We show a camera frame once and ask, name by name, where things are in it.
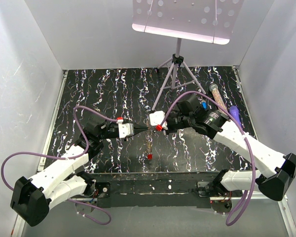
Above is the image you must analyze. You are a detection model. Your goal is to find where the large toothed keyring disc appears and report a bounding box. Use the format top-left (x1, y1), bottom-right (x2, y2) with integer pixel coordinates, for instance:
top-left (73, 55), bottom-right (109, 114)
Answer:
top-left (144, 118), bottom-right (154, 160)

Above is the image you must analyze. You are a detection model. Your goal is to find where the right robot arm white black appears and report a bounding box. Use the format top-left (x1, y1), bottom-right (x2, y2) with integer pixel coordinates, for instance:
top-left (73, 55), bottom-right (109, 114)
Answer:
top-left (157, 91), bottom-right (296, 201)

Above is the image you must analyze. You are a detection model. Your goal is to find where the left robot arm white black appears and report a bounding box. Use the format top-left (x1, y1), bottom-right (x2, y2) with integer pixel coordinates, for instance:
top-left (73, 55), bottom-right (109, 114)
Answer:
top-left (10, 116), bottom-right (148, 227)

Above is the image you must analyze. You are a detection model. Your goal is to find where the glitter toy microphone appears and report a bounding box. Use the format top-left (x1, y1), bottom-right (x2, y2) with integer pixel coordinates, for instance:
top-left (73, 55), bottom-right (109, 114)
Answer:
top-left (209, 83), bottom-right (227, 115)

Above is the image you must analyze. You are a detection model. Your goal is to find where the lilac music stand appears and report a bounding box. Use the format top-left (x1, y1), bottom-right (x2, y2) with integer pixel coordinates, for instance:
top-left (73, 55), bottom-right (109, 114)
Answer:
top-left (132, 0), bottom-right (244, 112)

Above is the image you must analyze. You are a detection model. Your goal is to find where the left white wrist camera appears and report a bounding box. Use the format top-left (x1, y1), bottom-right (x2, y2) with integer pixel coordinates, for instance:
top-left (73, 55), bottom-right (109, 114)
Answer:
top-left (116, 117), bottom-right (135, 138)

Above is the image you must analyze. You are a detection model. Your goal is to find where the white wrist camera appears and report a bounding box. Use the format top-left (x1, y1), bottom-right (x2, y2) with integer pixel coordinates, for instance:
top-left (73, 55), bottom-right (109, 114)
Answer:
top-left (116, 117), bottom-right (135, 138)
top-left (149, 111), bottom-right (168, 131)

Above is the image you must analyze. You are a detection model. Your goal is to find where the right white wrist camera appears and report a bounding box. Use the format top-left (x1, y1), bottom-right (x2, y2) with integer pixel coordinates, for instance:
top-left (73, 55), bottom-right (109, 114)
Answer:
top-left (149, 111), bottom-right (168, 131)

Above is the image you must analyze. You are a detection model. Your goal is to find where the black front rail base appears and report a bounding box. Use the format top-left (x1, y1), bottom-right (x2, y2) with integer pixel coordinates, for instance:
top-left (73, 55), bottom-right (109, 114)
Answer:
top-left (66, 171), bottom-right (250, 209)

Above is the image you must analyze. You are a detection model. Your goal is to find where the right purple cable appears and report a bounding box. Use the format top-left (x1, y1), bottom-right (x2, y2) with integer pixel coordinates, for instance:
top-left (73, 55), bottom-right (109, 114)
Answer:
top-left (160, 91), bottom-right (257, 227)

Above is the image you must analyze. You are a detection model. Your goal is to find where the aluminium frame rail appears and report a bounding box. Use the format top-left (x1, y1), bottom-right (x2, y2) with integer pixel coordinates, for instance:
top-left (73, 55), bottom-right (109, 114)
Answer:
top-left (14, 194), bottom-right (296, 237)

